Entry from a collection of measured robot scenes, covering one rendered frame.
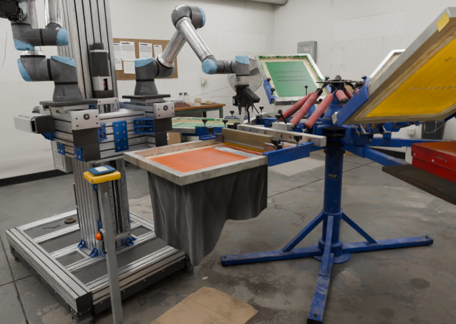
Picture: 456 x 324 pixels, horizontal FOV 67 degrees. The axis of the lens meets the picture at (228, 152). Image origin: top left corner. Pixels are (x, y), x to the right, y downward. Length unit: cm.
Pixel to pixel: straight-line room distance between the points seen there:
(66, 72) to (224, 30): 492
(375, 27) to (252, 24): 230
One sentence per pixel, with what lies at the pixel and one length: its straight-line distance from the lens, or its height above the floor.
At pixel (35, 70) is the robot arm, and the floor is 142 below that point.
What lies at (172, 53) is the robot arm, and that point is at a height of 151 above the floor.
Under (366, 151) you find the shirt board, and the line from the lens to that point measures 217.
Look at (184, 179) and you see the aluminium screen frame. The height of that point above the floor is 97.
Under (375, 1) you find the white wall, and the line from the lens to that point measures 626.
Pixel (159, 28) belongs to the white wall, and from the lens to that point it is 595.
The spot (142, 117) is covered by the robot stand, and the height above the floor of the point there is 113.
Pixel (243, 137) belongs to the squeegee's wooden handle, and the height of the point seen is 103.
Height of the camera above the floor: 138
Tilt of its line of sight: 13 degrees down
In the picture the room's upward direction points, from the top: 1 degrees counter-clockwise
